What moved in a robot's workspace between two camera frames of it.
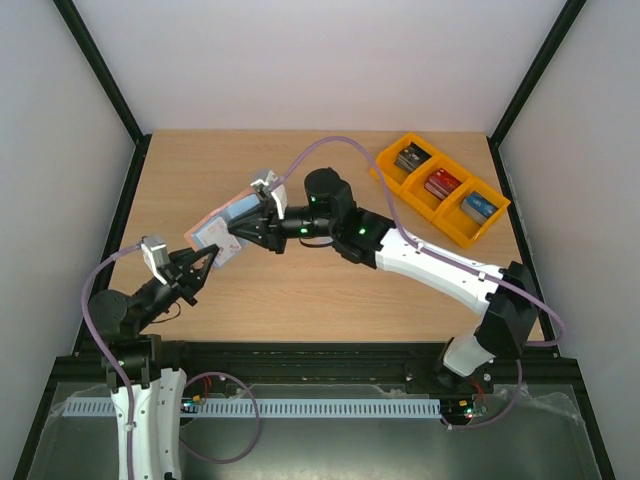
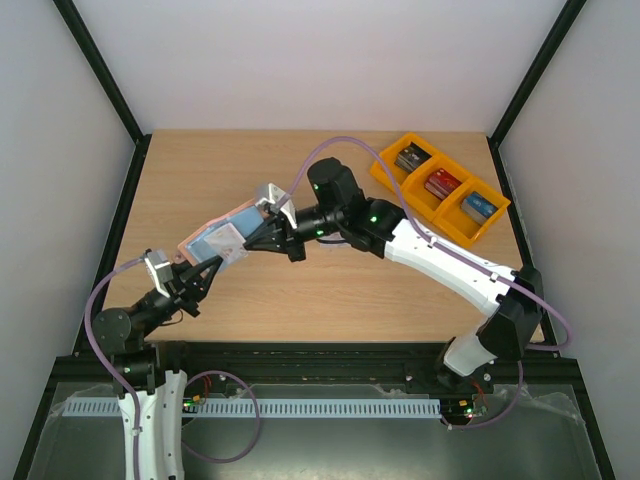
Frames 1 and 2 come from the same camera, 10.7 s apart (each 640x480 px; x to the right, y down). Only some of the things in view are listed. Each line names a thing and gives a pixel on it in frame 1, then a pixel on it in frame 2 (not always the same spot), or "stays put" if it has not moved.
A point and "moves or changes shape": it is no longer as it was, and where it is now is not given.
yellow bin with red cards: x=434 y=185 stays put
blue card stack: x=478 y=208 stays put
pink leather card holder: x=244 y=203 moves or changes shape
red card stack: x=441 y=183 stays put
